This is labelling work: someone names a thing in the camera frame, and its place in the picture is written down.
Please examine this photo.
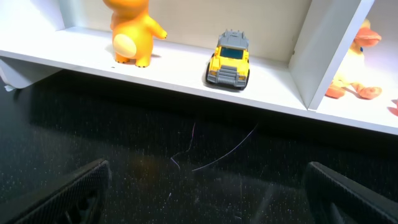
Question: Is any white shelf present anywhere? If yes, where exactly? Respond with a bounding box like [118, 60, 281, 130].
[0, 0, 398, 136]

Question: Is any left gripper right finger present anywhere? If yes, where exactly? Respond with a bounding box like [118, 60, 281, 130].
[302, 161, 398, 224]

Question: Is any grey and yellow toy truck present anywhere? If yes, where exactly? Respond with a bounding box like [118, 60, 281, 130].
[205, 29, 251, 91]

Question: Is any yellow rubber duck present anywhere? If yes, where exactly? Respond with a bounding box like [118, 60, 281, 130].
[102, 0, 169, 68]

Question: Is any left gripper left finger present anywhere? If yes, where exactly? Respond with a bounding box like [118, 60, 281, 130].
[0, 158, 113, 224]

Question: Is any yellow plush duck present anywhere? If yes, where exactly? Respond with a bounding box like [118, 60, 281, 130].
[324, 18, 384, 101]

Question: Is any white plush duck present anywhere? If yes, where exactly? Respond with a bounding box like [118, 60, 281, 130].
[386, 98, 398, 118]

